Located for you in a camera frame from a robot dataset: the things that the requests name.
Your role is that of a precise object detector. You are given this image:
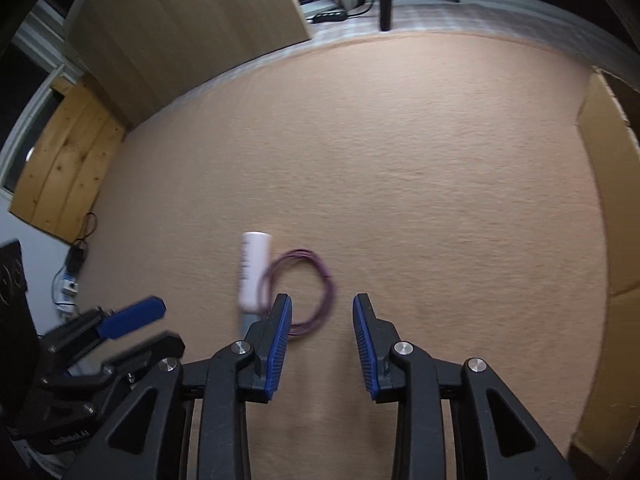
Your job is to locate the purple cable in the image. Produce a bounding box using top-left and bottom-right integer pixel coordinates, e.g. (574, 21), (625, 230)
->
(256, 249), (337, 337)

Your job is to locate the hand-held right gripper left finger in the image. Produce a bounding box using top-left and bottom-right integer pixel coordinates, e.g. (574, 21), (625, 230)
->
(60, 292), (293, 480)

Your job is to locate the pale pink cylindrical stick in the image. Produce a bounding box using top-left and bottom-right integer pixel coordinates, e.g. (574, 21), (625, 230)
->
(236, 231), (274, 342)

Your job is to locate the white wall socket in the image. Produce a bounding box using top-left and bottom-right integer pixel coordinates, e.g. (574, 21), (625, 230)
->
(52, 272), (82, 317)

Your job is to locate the black power adapter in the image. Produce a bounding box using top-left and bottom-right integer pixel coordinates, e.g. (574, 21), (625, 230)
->
(64, 244), (90, 275)

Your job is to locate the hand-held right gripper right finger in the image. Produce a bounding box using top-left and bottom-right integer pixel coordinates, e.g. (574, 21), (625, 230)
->
(352, 294), (578, 480)

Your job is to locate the cardboard box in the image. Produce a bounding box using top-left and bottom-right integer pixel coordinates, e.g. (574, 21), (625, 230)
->
(570, 66), (640, 476)

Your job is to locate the black inline cable controller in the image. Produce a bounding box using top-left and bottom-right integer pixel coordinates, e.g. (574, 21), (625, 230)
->
(306, 9), (349, 24)

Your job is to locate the knotty wooden plank panel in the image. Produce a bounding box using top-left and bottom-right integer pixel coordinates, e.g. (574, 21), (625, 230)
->
(9, 76), (127, 247)

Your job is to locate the grey plaid blanket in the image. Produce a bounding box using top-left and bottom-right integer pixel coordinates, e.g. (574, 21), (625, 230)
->
(250, 0), (601, 68)

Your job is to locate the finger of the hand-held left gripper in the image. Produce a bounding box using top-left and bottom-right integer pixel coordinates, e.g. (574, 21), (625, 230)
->
(42, 330), (187, 397)
(42, 296), (167, 356)

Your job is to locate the light wooden board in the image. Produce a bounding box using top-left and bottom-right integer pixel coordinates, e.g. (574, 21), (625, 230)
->
(66, 0), (315, 130)

